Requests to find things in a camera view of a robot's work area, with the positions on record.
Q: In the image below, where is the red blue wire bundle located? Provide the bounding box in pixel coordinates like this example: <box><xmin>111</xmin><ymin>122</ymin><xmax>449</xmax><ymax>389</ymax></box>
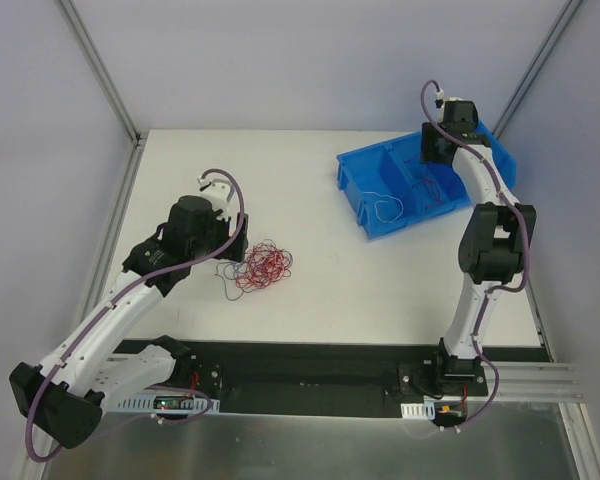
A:
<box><xmin>213</xmin><ymin>238</ymin><xmax>296</xmax><ymax>302</ymax></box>

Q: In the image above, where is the white wire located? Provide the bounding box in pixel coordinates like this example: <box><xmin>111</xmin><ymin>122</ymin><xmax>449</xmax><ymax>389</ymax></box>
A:
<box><xmin>362</xmin><ymin>190</ymin><xmax>405</xmax><ymax>222</ymax></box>

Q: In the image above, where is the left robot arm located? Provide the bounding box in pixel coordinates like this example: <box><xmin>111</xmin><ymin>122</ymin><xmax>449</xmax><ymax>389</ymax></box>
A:
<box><xmin>9</xmin><ymin>194</ymin><xmax>249</xmax><ymax>463</ymax></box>

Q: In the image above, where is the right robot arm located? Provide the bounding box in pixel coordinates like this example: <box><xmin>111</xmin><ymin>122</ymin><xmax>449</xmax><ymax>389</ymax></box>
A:
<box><xmin>421</xmin><ymin>94</ymin><xmax>537</xmax><ymax>395</ymax></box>

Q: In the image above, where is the blue divided plastic bin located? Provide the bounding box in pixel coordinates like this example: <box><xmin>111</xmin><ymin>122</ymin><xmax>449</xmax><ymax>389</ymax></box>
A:
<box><xmin>335</xmin><ymin>114</ymin><xmax>519</xmax><ymax>243</ymax></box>

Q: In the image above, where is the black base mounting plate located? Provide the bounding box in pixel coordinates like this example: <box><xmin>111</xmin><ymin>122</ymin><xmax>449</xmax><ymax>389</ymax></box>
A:
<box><xmin>119</xmin><ymin>339</ymin><xmax>496</xmax><ymax>416</ymax></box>

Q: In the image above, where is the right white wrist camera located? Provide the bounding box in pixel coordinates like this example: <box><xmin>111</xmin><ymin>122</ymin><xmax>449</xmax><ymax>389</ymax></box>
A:
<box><xmin>434</xmin><ymin>89</ymin><xmax>462</xmax><ymax>109</ymax></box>

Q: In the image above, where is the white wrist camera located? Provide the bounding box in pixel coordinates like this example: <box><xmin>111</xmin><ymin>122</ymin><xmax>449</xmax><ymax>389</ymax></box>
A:
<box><xmin>197</xmin><ymin>176</ymin><xmax>235</xmax><ymax>221</ymax></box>
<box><xmin>434</xmin><ymin>89</ymin><xmax>462</xmax><ymax>109</ymax></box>

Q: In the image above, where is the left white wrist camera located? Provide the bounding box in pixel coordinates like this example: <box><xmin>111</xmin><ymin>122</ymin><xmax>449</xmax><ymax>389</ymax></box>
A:
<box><xmin>197</xmin><ymin>176</ymin><xmax>235</xmax><ymax>221</ymax></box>

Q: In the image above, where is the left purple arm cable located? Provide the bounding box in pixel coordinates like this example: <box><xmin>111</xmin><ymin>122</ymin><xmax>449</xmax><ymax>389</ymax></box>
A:
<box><xmin>24</xmin><ymin>168</ymin><xmax>246</xmax><ymax>464</ymax></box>

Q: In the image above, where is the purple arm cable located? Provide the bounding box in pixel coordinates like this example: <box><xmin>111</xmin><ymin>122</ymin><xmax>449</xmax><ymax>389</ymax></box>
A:
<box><xmin>420</xmin><ymin>79</ymin><xmax>536</xmax><ymax>296</ymax></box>
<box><xmin>24</xmin><ymin>168</ymin><xmax>246</xmax><ymax>464</ymax></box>

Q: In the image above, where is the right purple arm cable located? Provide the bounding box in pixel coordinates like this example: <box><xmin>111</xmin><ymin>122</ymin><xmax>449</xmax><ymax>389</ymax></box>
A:
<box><xmin>420</xmin><ymin>79</ymin><xmax>536</xmax><ymax>296</ymax></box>

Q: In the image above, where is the left white cable duct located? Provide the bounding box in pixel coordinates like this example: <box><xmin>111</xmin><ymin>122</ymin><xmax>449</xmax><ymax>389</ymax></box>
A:
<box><xmin>112</xmin><ymin>392</ymin><xmax>208</xmax><ymax>415</ymax></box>

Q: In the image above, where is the white cable duct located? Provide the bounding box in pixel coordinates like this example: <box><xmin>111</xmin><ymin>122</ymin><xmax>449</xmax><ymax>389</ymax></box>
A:
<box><xmin>112</xmin><ymin>392</ymin><xmax>208</xmax><ymax>415</ymax></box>
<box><xmin>400</xmin><ymin>402</ymin><xmax>436</xmax><ymax>421</ymax></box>

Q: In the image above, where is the right aluminium frame post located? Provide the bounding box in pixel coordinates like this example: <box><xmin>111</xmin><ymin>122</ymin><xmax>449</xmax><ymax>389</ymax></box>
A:
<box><xmin>492</xmin><ymin>0</ymin><xmax>587</xmax><ymax>138</ymax></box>

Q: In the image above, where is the aluminium frame post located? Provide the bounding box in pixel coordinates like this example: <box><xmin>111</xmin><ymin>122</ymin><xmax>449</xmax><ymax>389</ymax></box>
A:
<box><xmin>492</xmin><ymin>0</ymin><xmax>587</xmax><ymax>138</ymax></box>
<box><xmin>54</xmin><ymin>0</ymin><xmax>144</xmax><ymax>146</ymax></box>

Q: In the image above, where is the right white cable duct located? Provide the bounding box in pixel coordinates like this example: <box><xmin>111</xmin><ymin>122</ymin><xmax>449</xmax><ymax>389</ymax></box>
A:
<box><xmin>400</xmin><ymin>402</ymin><xmax>436</xmax><ymax>421</ymax></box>

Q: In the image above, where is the left aluminium frame post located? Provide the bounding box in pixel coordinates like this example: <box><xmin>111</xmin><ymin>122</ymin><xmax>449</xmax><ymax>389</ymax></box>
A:
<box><xmin>54</xmin><ymin>0</ymin><xmax>144</xmax><ymax>146</ymax></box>

